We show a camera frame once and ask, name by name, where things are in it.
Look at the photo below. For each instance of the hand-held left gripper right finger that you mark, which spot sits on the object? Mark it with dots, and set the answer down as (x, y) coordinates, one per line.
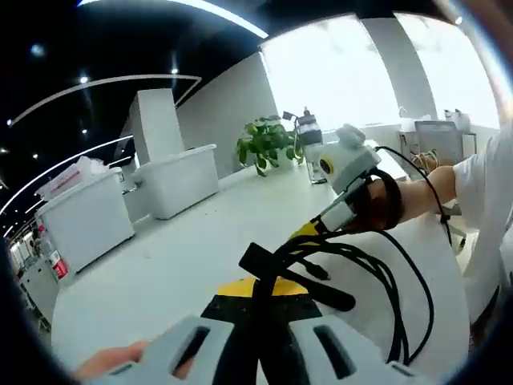
(308, 353)

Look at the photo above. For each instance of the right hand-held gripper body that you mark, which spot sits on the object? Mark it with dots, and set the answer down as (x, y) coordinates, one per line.
(352, 160)

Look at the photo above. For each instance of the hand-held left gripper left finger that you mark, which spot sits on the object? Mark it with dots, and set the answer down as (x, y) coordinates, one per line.
(208, 341)

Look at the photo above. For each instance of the person's right hand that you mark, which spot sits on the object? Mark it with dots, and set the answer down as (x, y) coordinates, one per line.
(376, 204)

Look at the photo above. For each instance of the person's left hand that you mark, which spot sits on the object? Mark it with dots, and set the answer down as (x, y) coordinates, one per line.
(112, 359)

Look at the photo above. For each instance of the clear bottle with dark lid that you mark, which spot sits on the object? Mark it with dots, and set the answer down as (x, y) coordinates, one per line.
(312, 140)

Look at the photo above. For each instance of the green potted plant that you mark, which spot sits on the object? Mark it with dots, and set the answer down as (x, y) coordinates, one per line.
(268, 140)

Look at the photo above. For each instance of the person's white shirt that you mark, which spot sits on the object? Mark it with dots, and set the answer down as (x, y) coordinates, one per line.
(487, 208)

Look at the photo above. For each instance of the white storage box with papers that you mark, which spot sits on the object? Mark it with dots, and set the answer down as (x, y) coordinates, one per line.
(88, 228)

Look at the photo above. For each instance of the red label water bottle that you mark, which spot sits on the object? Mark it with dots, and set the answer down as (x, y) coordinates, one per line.
(59, 262)

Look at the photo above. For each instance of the white pillar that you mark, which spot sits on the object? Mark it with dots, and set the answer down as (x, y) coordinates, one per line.
(154, 120)

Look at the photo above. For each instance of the white papers and plastic bags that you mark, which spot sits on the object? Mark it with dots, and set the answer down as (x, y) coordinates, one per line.
(72, 176)

